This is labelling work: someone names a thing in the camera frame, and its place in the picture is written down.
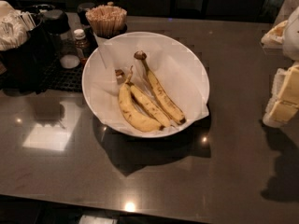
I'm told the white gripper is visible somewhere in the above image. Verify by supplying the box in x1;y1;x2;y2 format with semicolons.
261;7;299;128

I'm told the white bowl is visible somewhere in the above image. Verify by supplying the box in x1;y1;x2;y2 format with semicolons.
81;31;211;139

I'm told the middle yellow banana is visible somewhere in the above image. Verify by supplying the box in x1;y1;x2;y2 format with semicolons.
129;83;171;128

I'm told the yellow banana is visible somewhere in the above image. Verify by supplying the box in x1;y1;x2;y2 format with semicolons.
115;69;165;133
129;83;171;128

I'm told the left yellow banana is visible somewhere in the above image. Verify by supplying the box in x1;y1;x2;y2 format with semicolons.
115;69;165;133

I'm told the white paper liner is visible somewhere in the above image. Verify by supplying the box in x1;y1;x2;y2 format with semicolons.
90;35;210;134

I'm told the bundle of wooden stirrers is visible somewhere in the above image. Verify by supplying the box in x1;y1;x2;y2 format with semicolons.
85;2;127;37

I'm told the small brown sauce bottle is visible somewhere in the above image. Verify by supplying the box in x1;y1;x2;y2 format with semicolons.
73;28;92;65

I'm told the dark jar behind stirrers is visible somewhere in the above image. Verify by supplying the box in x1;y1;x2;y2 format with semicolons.
77;2;95;25

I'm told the black rubber mesh mat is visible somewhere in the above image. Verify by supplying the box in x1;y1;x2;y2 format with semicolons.
40;59;83;92

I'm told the black lidded glass shaker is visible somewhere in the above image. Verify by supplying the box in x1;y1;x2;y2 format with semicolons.
43;9;80;69

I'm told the black caddy with napkins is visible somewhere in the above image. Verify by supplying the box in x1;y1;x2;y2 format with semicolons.
0;0;56;93

